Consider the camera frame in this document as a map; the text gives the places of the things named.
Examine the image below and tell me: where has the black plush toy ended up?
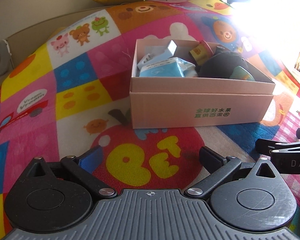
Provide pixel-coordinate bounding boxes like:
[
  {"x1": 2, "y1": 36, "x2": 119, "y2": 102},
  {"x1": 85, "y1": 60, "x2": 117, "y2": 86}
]
[{"x1": 197, "y1": 51, "x2": 247, "y2": 79}]

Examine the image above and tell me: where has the blue tissue pack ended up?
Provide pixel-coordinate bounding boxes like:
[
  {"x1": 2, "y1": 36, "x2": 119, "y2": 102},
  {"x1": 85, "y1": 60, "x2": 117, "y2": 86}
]
[{"x1": 139, "y1": 57, "x2": 198, "y2": 77}]

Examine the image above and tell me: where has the pink lid yellow cup toy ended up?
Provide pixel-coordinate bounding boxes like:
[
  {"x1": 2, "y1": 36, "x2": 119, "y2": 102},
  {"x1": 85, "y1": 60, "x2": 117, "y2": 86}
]
[{"x1": 189, "y1": 40, "x2": 213, "y2": 65}]

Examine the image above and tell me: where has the pink cardboard box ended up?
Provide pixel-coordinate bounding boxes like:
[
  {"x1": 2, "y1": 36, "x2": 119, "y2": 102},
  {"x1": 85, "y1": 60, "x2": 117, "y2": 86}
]
[{"x1": 129, "y1": 38, "x2": 275, "y2": 129}]

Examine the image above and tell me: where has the white blue small carton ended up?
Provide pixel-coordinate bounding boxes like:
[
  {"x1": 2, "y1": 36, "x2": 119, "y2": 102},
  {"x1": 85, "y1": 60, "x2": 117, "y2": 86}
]
[{"x1": 137, "y1": 40, "x2": 177, "y2": 70}]

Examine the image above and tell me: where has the beige sofa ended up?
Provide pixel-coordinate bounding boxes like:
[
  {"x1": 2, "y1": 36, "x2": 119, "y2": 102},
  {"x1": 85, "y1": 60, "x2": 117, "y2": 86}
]
[{"x1": 0, "y1": 7, "x2": 106, "y2": 85}]

